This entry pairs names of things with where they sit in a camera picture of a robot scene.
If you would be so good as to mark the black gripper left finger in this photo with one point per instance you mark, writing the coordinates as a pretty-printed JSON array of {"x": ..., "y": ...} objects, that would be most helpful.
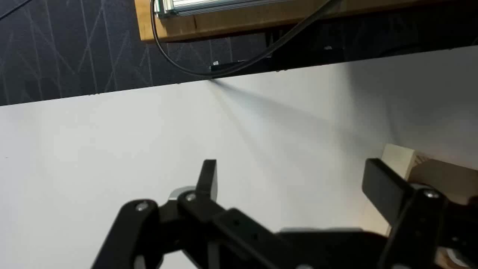
[{"x": 149, "y": 233}]

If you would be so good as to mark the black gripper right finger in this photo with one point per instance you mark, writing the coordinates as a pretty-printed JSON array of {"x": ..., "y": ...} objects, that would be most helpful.
[{"x": 418, "y": 224}]

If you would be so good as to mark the wooden box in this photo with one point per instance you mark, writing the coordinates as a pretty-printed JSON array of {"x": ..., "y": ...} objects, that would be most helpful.
[{"x": 448, "y": 176}]

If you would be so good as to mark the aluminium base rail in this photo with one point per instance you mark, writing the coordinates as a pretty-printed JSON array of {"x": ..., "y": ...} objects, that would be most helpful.
[{"x": 209, "y": 4}]

